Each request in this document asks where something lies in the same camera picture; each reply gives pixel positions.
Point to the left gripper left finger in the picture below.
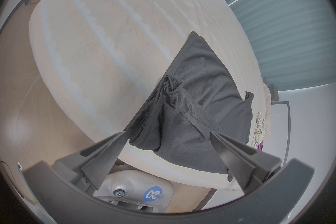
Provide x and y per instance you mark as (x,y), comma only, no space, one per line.
(102,160)

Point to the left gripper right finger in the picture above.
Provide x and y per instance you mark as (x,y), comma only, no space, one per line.
(241,162)

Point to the black T-shirt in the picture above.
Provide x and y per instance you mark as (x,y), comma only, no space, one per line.
(196,112)

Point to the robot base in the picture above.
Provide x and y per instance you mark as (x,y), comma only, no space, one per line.
(136,191)

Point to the bed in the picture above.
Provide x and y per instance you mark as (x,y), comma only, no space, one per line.
(118,34)

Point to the purple garment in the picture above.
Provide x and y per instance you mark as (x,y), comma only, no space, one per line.
(259,146)

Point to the white printed garment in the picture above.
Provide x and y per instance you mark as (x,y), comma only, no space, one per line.
(258,128)

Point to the pale pink pillow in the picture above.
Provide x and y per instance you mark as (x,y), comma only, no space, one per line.
(267,102)

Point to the grey bedside table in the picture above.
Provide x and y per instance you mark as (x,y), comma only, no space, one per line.
(271,89)

